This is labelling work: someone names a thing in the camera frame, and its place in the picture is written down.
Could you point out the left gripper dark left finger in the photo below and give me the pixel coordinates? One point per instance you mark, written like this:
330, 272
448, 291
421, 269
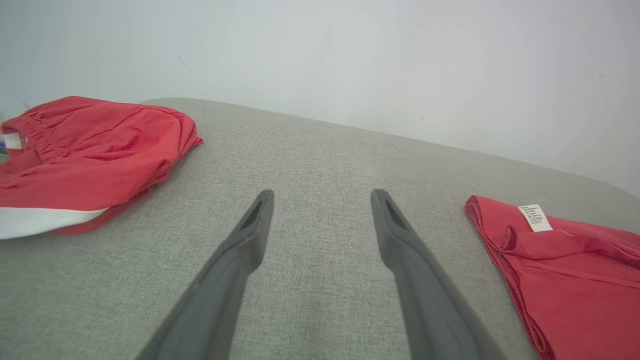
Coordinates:
220, 300

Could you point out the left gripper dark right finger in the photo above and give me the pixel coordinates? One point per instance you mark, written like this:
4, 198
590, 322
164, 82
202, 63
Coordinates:
430, 310

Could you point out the red white jersey with lettering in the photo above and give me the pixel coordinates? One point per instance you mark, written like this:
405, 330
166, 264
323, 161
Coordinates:
575, 280

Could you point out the red shorts with white stripe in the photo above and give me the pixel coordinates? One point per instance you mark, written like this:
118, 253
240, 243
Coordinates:
90, 150

